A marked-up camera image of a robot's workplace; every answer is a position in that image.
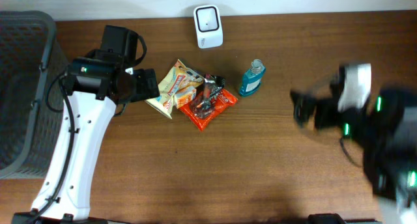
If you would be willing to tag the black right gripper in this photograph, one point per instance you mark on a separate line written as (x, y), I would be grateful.
(322, 105)

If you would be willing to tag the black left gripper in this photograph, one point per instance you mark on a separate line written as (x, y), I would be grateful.
(147, 83)

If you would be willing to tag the cream snack bag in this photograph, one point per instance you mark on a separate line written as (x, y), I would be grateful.
(179, 77)

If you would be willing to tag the small orange box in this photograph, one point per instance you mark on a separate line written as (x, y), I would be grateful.
(184, 96)

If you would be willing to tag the blue mouthwash bottle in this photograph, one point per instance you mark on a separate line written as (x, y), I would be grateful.
(251, 79)

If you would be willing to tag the silver black snack packet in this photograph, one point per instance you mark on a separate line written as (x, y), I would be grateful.
(212, 87)

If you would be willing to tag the red skittles candy bag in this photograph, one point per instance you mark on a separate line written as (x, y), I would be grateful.
(218, 105)

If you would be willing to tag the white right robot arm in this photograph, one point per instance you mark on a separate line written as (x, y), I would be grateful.
(386, 134)

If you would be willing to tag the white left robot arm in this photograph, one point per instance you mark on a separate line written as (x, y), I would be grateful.
(93, 87)

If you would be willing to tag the white barcode scanner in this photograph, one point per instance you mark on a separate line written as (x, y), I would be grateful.
(208, 26)

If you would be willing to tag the grey plastic mesh basket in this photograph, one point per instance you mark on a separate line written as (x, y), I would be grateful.
(31, 58)

